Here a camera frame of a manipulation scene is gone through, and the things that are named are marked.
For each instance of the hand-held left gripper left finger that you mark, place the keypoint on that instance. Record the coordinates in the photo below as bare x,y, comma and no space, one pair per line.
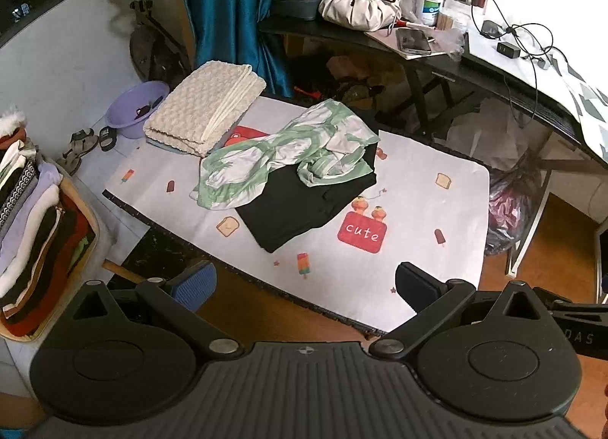
197,284

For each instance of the clear plastic bag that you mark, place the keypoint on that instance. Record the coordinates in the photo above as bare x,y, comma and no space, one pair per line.
451,42

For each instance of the box of folded clothes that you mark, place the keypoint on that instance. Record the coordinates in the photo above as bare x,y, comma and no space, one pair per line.
33,230

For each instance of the black garment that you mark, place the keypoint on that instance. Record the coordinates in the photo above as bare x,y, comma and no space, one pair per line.
294,211

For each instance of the white metal frame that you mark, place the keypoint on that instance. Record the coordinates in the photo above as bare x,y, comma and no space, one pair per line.
532,230

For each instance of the black exercise bike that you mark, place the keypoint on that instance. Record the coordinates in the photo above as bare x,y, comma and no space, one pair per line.
142,16

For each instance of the beige bag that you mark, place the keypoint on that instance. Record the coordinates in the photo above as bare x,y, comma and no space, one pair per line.
356,9

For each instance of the green white patterned pants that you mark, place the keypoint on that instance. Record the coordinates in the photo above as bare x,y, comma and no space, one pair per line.
237,173

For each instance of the white printed mat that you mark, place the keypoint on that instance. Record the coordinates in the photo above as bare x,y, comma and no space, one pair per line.
427,211

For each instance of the blue curtain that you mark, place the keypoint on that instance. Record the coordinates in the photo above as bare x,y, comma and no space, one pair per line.
228,2

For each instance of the grey sandal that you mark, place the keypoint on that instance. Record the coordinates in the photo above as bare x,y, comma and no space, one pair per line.
80,137
71,160

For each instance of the cream folded blanket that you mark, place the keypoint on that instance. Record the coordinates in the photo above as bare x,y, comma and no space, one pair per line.
199,106

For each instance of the black charger block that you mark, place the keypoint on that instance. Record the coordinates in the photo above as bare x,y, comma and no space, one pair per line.
508,49

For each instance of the black power adapter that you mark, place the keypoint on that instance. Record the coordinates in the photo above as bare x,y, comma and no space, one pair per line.
491,30

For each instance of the white bottle green label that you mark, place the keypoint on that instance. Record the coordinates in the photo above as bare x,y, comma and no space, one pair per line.
430,7

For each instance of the dark plastic bag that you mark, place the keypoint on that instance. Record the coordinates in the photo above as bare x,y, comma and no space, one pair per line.
513,211

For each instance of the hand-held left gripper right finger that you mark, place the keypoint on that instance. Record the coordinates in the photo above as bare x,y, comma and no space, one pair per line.
415,284

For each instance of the black slipper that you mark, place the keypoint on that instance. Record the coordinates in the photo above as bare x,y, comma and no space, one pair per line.
107,137

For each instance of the smartphone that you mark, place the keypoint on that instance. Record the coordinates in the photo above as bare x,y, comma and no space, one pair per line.
413,40

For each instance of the black desk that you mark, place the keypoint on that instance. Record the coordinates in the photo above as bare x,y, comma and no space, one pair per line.
332,35

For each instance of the purple plastic basin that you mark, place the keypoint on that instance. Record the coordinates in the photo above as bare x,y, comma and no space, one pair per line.
124,111

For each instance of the geometric patterned mat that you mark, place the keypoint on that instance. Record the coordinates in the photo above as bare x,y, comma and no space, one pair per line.
589,102

